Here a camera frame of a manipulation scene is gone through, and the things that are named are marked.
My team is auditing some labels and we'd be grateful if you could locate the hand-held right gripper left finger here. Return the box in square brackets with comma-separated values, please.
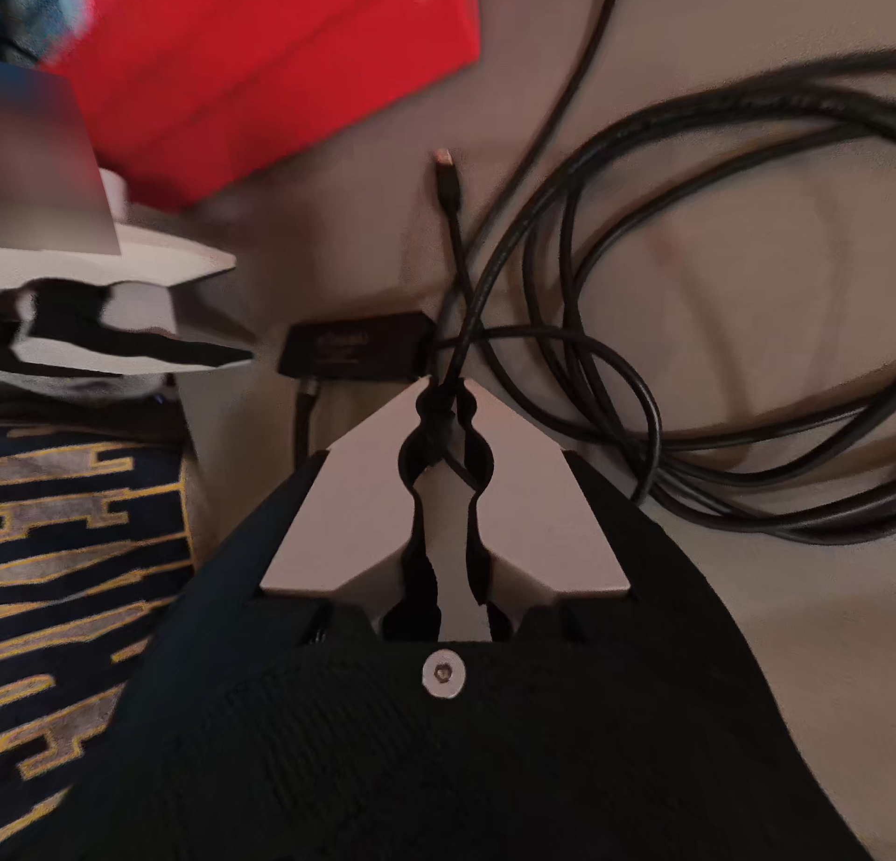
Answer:
[258, 376, 436, 634]

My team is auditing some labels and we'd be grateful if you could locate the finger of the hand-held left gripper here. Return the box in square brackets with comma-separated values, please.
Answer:
[0, 283, 255, 386]
[0, 220, 238, 316]

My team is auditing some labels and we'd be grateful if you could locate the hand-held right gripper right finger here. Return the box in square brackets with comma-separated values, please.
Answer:
[456, 376, 632, 634]

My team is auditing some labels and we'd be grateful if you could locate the black usb port adapter cable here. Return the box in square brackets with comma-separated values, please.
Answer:
[277, 310, 436, 459]

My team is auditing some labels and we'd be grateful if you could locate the thin black usb cable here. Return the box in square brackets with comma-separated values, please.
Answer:
[419, 147, 664, 509]

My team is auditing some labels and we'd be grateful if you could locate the dark rug with yellow pattern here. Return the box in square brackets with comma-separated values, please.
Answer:
[0, 385, 202, 856]

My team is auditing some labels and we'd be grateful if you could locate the red box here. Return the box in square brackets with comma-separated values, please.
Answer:
[41, 0, 483, 212]

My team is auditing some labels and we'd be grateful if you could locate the thick black coiled cable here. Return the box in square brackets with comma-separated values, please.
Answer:
[448, 0, 896, 548]

